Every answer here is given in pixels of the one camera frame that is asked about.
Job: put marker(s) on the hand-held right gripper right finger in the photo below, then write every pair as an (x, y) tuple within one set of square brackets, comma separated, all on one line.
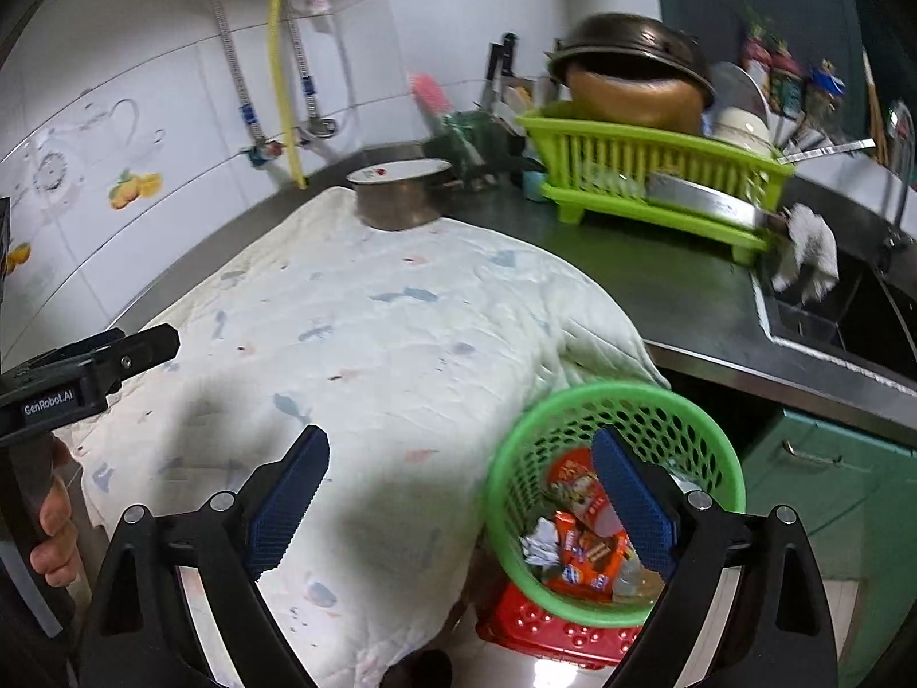
[(637, 509)]

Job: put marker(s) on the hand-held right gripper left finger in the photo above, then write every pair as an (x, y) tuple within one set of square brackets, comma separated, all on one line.
[(286, 509)]

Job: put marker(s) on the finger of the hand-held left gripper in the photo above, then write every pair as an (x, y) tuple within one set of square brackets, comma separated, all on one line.
[(143, 351), (79, 347)]

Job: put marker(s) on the red instant noodle cup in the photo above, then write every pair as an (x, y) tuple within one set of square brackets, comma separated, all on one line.
[(580, 494)]

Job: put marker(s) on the orange snack packet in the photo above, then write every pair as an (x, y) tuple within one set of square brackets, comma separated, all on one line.
[(587, 562)]

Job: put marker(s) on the white paper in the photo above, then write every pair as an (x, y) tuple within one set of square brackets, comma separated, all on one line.
[(541, 545)]

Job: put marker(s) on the green plastic basket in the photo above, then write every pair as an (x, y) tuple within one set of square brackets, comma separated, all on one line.
[(516, 459)]

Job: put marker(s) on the person's left hand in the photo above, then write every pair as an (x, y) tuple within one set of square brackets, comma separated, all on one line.
[(54, 537)]

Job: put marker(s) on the red plastic stool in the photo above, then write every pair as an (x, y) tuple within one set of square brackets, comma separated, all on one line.
[(530, 623)]

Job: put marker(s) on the green cabinet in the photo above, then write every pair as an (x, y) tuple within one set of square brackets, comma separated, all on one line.
[(845, 502)]

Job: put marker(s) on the quilted cream blanket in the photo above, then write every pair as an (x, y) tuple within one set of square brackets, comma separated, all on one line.
[(358, 301)]

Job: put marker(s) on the metal water valve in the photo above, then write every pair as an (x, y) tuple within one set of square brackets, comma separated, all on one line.
[(272, 150)]

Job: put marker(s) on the steel sink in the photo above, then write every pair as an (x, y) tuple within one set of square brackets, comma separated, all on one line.
[(845, 330)]

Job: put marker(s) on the metal cooking pot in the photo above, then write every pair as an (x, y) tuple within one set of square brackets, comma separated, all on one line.
[(397, 204)]

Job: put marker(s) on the white dish cloth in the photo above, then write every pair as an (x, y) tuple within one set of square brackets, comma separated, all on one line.
[(809, 251)]

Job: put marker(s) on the teal cup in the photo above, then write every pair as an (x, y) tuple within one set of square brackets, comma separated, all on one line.
[(534, 185)]

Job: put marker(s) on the green plastic dish rack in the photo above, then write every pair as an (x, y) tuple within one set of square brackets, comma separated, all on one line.
[(573, 150)]

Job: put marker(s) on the white bowl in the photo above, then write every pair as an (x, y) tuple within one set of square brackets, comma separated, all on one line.
[(741, 130)]

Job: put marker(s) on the green utensil holder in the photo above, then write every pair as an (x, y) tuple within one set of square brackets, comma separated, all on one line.
[(474, 132)]

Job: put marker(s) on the metal ladle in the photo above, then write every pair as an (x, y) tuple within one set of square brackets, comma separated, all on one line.
[(824, 152)]

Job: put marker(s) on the brown clay pot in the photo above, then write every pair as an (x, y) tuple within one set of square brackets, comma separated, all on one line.
[(630, 97)]

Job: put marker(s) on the white plate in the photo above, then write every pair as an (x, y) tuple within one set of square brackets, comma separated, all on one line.
[(738, 86)]

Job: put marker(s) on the metal faucet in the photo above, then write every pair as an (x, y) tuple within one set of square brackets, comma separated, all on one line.
[(899, 136)]

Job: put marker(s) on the row of seasoning jars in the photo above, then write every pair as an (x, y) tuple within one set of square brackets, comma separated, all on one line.
[(788, 79)]

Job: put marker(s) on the dark metal wok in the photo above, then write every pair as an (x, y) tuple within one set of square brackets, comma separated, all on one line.
[(630, 39)]

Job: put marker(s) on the orange fruit wall sticker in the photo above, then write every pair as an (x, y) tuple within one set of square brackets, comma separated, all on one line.
[(132, 190)]

